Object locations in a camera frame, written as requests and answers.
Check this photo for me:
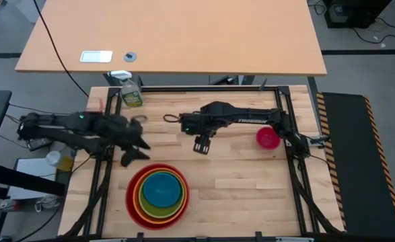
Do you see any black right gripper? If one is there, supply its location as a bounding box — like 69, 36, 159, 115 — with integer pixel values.
192, 127, 219, 155

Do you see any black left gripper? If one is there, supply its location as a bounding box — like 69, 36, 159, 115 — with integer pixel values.
107, 115, 151, 168

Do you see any orange plastic bowl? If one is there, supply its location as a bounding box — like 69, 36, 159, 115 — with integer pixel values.
132, 166, 188, 225

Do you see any large red plastic bowl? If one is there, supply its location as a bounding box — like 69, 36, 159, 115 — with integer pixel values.
125, 163, 190, 231

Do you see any blue plastic bowl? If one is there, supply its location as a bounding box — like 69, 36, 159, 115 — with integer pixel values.
142, 172, 182, 208

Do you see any green all-purpose cleaner spray bottle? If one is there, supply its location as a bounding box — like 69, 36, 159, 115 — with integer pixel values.
107, 70, 144, 108

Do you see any small red plastic bowl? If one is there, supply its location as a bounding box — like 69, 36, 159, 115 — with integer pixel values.
255, 126, 282, 151

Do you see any green plastic bowl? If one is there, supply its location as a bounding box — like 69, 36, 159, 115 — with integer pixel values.
139, 171, 185, 218

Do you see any yellow plastic bowl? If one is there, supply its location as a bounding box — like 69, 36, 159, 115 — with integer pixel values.
137, 169, 186, 220

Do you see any clear plastic bottle yellow liquid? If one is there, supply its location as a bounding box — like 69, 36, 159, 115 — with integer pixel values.
45, 149, 76, 173

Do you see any white rectangular desk plate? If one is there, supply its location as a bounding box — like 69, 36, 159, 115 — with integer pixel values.
79, 50, 114, 64

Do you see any white flat box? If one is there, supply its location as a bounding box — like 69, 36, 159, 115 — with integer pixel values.
6, 157, 59, 201

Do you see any light wooden desk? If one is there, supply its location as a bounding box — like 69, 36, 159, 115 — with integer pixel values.
14, 0, 328, 77

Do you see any black equipment box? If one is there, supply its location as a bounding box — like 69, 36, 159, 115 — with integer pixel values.
322, 0, 394, 30

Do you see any black aluminium table frame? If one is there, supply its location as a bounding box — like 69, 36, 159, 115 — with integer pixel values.
61, 84, 345, 242

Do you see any long black cable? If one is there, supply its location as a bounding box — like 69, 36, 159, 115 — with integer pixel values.
32, 0, 90, 99

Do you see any black floor cable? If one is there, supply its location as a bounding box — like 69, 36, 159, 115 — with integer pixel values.
351, 16, 395, 45

